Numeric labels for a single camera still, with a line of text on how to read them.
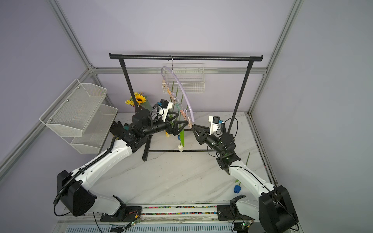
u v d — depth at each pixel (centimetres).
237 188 81
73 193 39
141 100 95
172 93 80
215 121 64
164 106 59
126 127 103
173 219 73
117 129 108
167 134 89
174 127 61
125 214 71
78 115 79
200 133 66
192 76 102
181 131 63
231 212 67
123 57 56
